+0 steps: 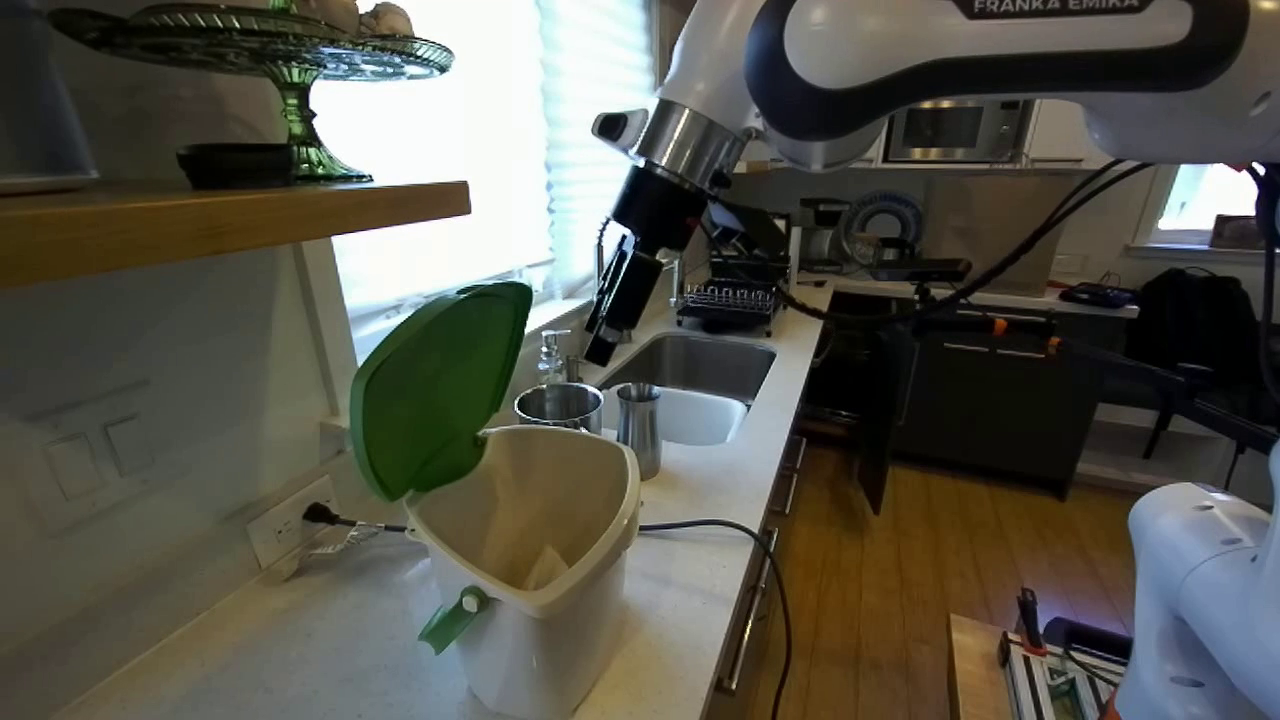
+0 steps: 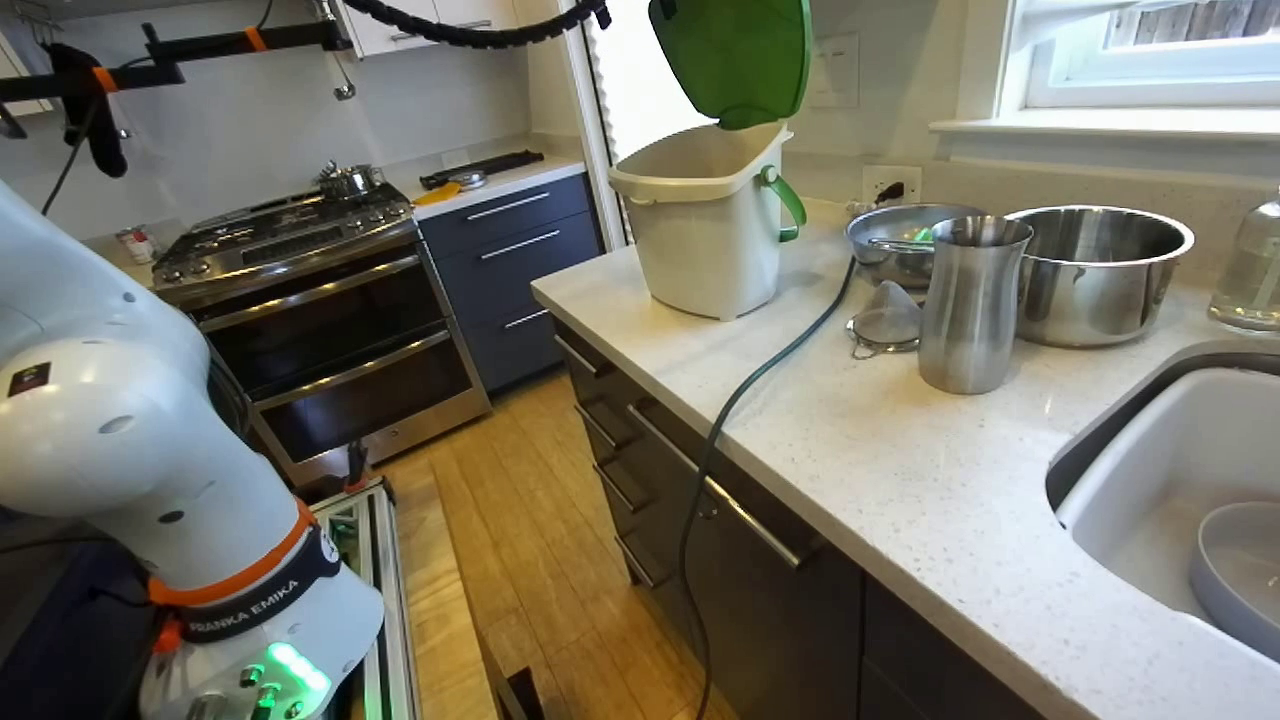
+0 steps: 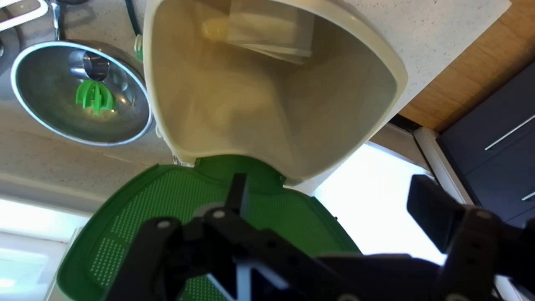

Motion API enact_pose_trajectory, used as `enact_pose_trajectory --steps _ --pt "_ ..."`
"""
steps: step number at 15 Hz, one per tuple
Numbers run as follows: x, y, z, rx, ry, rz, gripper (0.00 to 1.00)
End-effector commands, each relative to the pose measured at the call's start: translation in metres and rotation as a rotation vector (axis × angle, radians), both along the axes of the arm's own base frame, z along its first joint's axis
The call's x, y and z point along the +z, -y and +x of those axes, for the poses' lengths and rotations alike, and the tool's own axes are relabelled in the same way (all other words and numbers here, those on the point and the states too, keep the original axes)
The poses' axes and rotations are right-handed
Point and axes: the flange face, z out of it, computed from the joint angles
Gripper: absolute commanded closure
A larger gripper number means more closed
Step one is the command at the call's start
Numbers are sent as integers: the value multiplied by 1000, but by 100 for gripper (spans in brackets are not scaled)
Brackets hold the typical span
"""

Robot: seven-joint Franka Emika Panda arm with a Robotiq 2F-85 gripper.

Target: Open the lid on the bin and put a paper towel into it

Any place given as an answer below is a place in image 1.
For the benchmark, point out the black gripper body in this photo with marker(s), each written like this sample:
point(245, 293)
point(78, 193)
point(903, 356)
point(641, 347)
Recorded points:
point(661, 214)

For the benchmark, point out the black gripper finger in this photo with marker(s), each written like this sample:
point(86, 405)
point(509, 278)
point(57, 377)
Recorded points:
point(611, 305)
point(645, 284)

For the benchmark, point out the green bin lid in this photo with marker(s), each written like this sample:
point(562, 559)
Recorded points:
point(434, 387)

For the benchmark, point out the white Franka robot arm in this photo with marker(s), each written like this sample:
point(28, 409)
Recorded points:
point(1001, 81)

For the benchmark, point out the dark open cabinet door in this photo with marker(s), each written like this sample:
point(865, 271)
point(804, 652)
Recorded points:
point(874, 413)

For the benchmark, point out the white compost bin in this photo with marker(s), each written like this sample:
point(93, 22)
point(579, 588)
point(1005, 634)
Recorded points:
point(544, 652)

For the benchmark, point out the steel arched faucet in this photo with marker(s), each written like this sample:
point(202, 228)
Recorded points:
point(675, 282)

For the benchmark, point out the clear glass bottle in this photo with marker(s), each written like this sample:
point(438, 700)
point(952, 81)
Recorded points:
point(551, 356)

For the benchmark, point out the black dish rack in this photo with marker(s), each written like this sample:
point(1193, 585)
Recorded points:
point(728, 305)

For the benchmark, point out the steel kitchen sink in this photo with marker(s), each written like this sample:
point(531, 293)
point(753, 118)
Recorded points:
point(706, 363)

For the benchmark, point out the large steel pot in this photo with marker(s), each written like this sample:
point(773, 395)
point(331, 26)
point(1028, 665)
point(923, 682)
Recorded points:
point(558, 405)

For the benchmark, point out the tall steel cup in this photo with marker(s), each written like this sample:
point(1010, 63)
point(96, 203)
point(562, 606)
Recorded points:
point(641, 420)

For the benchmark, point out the white window blinds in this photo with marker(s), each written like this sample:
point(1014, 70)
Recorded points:
point(572, 81)

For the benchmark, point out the white framed window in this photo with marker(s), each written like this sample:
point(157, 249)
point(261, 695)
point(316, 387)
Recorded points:
point(440, 162)

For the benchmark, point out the steel microwave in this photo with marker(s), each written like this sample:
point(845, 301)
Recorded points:
point(952, 134)

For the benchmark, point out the beige round fruit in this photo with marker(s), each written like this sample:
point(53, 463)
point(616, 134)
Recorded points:
point(390, 16)
point(332, 12)

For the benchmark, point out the green glass cake stand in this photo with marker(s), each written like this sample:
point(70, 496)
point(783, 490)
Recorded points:
point(301, 134)

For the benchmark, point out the dark counter cabinets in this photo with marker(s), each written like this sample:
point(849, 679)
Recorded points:
point(756, 652)

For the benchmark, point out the dark island cabinet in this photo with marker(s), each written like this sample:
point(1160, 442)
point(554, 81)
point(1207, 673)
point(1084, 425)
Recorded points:
point(1001, 413)

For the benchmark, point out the black bowl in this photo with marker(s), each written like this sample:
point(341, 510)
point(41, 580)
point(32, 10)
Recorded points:
point(235, 167)

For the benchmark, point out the small sunlit window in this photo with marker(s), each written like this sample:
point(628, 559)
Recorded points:
point(1203, 203)

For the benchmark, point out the black office chair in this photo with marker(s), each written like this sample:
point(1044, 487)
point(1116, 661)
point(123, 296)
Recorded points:
point(1193, 347)

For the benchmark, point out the grey cone vessel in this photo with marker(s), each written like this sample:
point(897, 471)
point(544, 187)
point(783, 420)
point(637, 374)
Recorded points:
point(41, 93)

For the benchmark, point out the white wall outlet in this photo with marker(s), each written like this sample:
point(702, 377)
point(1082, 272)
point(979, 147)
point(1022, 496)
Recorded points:
point(280, 533)

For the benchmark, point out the wooden wall shelf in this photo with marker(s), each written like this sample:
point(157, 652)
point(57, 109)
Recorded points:
point(202, 223)

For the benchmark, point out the white light switch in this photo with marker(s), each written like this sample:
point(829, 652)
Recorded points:
point(93, 463)

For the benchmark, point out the robot base cart frame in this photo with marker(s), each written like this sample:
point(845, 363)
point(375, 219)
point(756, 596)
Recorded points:
point(1054, 665)

